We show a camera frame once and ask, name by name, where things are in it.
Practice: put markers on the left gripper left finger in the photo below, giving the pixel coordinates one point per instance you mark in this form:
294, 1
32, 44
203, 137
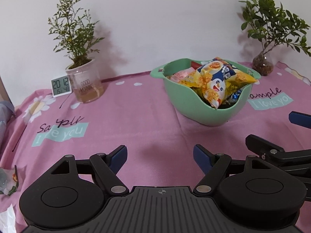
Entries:
106, 167

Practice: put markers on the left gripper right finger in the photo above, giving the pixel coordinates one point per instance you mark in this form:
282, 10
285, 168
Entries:
214, 167

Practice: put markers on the yellow blue chips bag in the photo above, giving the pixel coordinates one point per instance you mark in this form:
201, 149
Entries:
215, 80

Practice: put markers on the pink strawberry snack packet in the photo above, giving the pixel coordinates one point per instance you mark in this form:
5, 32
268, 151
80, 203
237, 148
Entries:
180, 75

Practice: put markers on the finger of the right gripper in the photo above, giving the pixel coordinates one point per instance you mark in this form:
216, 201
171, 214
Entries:
301, 119
273, 152

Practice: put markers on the leafy plant in glass vase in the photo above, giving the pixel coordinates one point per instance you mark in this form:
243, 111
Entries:
272, 26

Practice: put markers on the white digital clock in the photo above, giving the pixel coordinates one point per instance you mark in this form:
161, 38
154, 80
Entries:
61, 86

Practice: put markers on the thin plant in white pot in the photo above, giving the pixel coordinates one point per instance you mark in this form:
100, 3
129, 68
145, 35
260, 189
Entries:
74, 30

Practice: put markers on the pink printed tablecloth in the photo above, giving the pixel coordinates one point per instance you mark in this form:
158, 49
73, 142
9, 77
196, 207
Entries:
135, 111

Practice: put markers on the green plastic bowl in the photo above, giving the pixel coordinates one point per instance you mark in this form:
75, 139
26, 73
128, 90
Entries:
187, 102

